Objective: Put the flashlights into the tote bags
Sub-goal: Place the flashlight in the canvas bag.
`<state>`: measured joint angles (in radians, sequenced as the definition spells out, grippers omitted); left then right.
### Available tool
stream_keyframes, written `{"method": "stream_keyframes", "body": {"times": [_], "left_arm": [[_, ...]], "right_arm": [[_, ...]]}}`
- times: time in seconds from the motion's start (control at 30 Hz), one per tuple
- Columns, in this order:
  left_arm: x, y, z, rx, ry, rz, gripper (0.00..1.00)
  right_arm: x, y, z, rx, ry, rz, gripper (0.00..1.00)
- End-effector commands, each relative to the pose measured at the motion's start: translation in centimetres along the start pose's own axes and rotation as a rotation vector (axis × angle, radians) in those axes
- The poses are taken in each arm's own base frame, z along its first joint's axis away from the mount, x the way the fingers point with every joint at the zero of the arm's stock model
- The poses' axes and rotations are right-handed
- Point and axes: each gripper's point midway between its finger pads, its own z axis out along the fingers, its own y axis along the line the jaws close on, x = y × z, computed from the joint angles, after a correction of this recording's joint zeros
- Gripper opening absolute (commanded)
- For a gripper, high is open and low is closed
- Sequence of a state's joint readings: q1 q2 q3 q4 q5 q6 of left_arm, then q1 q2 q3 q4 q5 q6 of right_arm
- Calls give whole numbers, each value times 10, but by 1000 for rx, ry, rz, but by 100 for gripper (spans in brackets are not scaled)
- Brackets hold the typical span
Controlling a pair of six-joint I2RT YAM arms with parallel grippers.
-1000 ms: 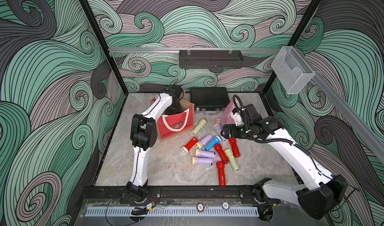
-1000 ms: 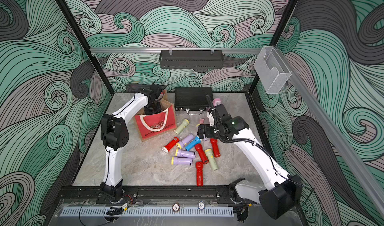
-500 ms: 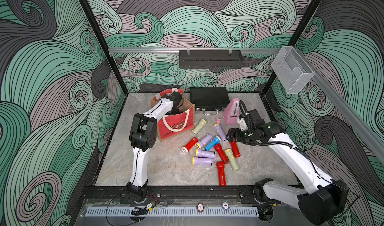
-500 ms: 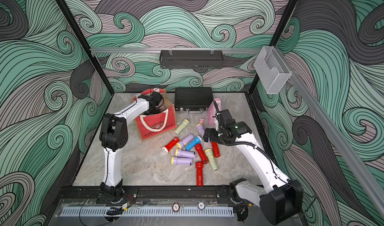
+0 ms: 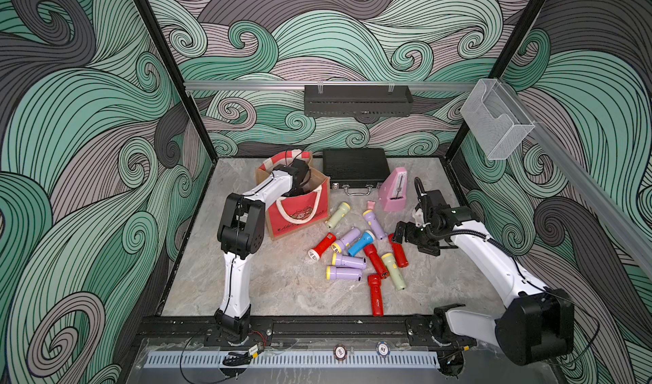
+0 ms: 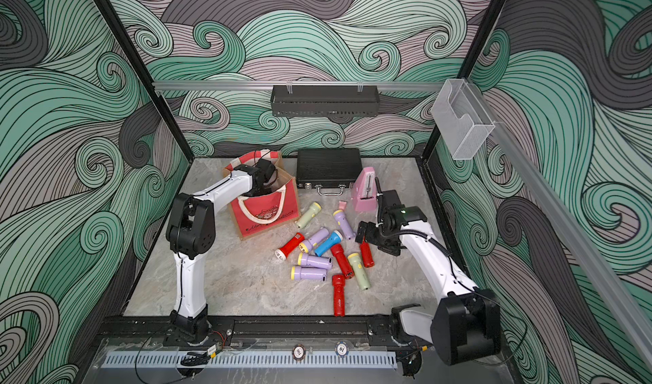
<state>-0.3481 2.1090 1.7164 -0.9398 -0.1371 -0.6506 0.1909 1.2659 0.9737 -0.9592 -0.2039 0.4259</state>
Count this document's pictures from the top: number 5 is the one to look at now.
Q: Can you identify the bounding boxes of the pale green flashlight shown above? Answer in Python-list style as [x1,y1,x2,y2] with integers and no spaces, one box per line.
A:
[381,252,407,291]
[325,202,351,229]

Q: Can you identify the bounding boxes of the black front mounting rail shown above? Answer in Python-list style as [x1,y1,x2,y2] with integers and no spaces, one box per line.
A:
[137,314,453,343]

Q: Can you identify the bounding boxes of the aluminium rail back wall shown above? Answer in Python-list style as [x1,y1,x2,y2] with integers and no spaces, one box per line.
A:
[183,80,475,92]

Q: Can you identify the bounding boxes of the pink metronome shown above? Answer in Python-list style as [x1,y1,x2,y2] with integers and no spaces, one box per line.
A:
[378,167,409,212]

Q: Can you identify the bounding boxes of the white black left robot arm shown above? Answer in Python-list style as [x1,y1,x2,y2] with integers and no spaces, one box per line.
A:
[215,160,310,343]

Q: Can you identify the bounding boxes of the purple flashlight middle row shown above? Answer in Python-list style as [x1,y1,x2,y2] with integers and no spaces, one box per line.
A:
[331,252,367,269]

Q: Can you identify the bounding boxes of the blue flashlight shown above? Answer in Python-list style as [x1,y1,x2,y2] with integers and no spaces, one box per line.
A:
[347,230,375,257]

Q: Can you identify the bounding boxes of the black hard carry case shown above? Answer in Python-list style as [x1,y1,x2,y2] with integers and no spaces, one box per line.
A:
[322,148,390,190]

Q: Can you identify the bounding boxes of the red canvas tote bag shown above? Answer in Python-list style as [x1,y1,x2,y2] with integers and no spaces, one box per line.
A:
[256,150,329,240]

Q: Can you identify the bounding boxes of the purple flashlight lower row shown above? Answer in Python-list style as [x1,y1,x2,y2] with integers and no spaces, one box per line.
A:
[326,266,363,281]

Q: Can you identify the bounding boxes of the white slotted cable duct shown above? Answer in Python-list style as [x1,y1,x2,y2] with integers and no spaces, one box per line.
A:
[144,350,440,369]

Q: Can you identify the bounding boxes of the aluminium rail right wall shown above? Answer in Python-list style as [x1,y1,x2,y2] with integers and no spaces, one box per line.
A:
[506,86,651,273]

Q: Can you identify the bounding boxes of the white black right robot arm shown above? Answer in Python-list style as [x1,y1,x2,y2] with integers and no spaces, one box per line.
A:
[393,178,576,365]

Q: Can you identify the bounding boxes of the purple flashlight row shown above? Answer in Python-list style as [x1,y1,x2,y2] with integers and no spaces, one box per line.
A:
[331,252,367,269]
[326,266,363,281]

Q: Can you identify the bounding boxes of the aluminium rail wall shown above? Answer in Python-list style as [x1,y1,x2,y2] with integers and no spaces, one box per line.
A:
[183,80,475,92]
[506,86,651,273]

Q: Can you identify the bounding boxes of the red flashlight white head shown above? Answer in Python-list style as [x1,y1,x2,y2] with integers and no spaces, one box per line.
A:
[307,233,336,261]

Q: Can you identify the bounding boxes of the black wall-mounted shelf tray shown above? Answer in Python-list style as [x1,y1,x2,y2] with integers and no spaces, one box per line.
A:
[303,84,414,119]

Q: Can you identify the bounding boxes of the clear plastic wall bin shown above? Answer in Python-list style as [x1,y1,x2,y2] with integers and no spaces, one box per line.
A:
[460,78,535,161]

